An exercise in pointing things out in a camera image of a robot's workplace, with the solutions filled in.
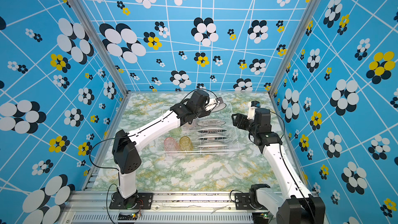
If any white plate black flower outline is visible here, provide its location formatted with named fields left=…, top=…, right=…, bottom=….
left=206, top=102, right=227, bottom=112

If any white plate green red rim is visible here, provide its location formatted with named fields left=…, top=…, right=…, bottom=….
left=198, top=127, right=227, bottom=134

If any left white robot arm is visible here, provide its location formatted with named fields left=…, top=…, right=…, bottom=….
left=112, top=89, right=223, bottom=200

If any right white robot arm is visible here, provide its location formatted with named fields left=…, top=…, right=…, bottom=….
left=231, top=107, right=325, bottom=224

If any white plate in rack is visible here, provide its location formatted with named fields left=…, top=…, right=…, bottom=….
left=197, top=134, right=228, bottom=141
left=197, top=142, right=229, bottom=149

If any front white plate in rack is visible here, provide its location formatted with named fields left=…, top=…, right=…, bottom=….
left=197, top=142, right=229, bottom=149

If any green glass tumbler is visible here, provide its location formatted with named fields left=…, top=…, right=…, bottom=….
left=170, top=127, right=182, bottom=138

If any yellow glass tumbler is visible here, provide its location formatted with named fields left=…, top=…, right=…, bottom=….
left=179, top=136, right=193, bottom=151

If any pink glass tumbler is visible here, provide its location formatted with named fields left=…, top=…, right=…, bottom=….
left=164, top=137, right=180, bottom=152

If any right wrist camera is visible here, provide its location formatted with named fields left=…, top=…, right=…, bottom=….
left=247, top=101, right=261, bottom=120

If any white wire dish rack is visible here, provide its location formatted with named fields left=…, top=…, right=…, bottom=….
left=155, top=103, right=240, bottom=155

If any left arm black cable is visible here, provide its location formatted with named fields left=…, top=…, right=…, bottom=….
left=89, top=136, right=120, bottom=194

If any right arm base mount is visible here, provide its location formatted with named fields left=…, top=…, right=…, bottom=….
left=232, top=192, right=255, bottom=210

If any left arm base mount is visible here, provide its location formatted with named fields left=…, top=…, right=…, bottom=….
left=109, top=191, right=153, bottom=210

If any aluminium front rail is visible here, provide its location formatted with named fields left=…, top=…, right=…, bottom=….
left=59, top=191, right=276, bottom=224

